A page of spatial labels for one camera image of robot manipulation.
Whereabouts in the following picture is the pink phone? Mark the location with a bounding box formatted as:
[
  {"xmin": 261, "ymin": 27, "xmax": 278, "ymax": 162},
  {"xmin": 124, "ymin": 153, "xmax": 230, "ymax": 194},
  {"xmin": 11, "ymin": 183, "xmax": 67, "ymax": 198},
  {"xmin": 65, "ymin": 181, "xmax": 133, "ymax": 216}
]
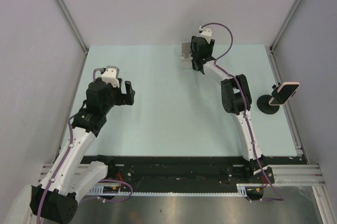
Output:
[{"xmin": 269, "ymin": 82, "xmax": 300, "ymax": 106}]

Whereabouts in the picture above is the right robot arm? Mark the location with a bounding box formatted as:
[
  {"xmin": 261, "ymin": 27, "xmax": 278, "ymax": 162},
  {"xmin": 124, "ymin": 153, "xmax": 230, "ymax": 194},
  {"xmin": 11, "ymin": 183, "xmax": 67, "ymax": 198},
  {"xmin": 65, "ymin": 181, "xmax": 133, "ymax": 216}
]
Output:
[{"xmin": 190, "ymin": 36, "xmax": 268, "ymax": 182}]

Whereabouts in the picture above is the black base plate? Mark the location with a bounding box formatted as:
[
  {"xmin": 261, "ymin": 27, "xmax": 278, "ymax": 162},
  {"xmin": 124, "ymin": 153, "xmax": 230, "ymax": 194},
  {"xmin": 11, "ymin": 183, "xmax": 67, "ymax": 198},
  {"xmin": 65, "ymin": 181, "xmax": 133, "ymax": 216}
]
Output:
[{"xmin": 53, "ymin": 155, "xmax": 310, "ymax": 195}]

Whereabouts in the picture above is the right aluminium table rail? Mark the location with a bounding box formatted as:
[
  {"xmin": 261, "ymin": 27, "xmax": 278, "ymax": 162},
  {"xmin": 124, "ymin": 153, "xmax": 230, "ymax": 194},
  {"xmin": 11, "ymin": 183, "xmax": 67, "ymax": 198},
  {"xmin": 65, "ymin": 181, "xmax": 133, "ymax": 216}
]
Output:
[{"xmin": 265, "ymin": 46, "xmax": 305, "ymax": 156}]

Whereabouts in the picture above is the aluminium frame post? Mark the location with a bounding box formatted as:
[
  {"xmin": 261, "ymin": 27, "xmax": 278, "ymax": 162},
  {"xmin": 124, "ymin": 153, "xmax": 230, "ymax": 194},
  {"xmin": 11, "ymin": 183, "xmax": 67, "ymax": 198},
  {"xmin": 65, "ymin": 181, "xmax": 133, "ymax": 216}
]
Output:
[
  {"xmin": 269, "ymin": 0, "xmax": 303, "ymax": 52},
  {"xmin": 54, "ymin": 0, "xmax": 88, "ymax": 55}
]

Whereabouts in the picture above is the left aluminium frame post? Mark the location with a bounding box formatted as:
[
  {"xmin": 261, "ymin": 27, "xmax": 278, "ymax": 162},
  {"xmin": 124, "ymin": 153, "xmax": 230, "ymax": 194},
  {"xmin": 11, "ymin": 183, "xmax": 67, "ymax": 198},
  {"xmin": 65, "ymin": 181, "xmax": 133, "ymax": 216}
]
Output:
[{"xmin": 54, "ymin": 0, "xmax": 88, "ymax": 55}]

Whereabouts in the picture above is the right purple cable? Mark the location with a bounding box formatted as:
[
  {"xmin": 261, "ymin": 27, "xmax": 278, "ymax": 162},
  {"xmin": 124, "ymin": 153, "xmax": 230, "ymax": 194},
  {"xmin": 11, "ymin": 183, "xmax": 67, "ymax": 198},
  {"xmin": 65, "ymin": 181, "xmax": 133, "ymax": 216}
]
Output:
[{"xmin": 200, "ymin": 23, "xmax": 285, "ymax": 201}]

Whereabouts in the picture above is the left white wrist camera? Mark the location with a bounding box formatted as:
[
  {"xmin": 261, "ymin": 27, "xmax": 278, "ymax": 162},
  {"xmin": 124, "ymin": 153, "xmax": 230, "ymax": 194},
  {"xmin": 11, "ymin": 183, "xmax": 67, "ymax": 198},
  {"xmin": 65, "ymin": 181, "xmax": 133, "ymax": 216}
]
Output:
[{"xmin": 101, "ymin": 66, "xmax": 120, "ymax": 88}]

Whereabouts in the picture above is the black round base stand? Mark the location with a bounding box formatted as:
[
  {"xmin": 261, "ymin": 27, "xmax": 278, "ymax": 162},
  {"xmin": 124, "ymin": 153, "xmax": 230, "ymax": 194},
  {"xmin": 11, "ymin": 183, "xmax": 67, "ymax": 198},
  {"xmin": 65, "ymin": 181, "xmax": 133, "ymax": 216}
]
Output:
[{"xmin": 256, "ymin": 85, "xmax": 280, "ymax": 115}]

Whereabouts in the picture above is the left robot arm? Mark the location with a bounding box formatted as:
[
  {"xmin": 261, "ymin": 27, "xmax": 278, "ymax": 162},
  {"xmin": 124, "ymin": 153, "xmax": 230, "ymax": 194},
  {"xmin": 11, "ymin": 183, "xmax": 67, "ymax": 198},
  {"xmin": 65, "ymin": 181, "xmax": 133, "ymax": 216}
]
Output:
[{"xmin": 29, "ymin": 77, "xmax": 135, "ymax": 223}]

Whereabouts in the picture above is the right aluminium frame post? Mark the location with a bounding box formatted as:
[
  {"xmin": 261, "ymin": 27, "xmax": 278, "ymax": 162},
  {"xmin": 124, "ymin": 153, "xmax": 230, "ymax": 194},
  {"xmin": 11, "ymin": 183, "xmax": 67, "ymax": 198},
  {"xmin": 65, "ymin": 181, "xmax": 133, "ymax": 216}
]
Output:
[{"xmin": 269, "ymin": 0, "xmax": 303, "ymax": 52}]

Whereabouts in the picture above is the purple cable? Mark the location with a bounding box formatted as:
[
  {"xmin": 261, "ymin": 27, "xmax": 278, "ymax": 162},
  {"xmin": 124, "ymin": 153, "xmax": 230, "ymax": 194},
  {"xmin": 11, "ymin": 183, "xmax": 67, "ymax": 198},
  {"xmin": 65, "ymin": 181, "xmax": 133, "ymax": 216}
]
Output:
[
  {"xmin": 200, "ymin": 23, "xmax": 285, "ymax": 201},
  {"xmin": 35, "ymin": 67, "xmax": 134, "ymax": 224}
]

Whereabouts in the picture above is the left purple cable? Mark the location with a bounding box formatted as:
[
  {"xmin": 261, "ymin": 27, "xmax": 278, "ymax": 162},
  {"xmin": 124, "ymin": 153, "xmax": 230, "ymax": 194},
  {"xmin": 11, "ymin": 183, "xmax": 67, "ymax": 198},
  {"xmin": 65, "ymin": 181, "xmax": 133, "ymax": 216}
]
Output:
[{"xmin": 35, "ymin": 67, "xmax": 134, "ymax": 224}]

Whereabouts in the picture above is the white phone stand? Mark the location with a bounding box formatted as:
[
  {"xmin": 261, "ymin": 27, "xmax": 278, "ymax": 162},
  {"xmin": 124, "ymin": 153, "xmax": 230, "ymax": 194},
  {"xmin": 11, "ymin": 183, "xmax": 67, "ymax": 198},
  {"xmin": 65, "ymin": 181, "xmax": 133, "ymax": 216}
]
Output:
[{"xmin": 181, "ymin": 42, "xmax": 193, "ymax": 69}]

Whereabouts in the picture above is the white slotted cable duct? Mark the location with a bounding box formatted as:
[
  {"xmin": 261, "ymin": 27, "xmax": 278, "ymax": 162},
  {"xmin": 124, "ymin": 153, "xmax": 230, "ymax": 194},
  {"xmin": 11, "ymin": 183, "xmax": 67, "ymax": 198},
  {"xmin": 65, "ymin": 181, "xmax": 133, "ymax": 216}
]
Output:
[{"xmin": 86, "ymin": 184, "xmax": 263, "ymax": 197}]

